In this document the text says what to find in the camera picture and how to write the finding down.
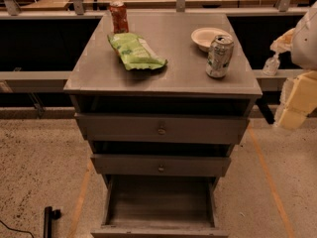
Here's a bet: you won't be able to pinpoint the green rice chip bag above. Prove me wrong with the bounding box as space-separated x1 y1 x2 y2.
107 33 167 70

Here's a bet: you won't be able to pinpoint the grey top drawer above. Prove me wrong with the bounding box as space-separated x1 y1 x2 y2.
75 113 249 144

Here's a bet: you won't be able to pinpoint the black floor cable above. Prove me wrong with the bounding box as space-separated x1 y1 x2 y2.
0 219 36 238

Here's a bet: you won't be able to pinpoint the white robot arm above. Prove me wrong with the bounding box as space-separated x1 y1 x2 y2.
270 4 317 130

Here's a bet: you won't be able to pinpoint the white paper bowl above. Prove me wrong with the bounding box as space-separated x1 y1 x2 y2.
191 28 227 53

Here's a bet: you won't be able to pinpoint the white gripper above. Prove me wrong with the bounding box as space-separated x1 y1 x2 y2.
270 28 317 130

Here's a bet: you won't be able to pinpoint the grey middle drawer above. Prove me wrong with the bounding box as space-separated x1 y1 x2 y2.
91 154 231 178

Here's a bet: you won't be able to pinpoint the black floor stand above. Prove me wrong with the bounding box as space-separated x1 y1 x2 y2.
43 206 61 238

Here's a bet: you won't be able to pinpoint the grey metal railing frame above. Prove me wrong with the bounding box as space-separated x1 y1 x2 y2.
1 0 310 115

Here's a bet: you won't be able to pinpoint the red soda can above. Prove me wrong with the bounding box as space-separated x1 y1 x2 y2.
109 1 129 34

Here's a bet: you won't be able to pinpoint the grey open bottom drawer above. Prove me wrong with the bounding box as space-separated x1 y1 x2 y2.
90 175 230 238

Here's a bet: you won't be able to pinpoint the grey wooden drawer cabinet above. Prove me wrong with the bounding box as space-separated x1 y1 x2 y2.
62 11 264 238

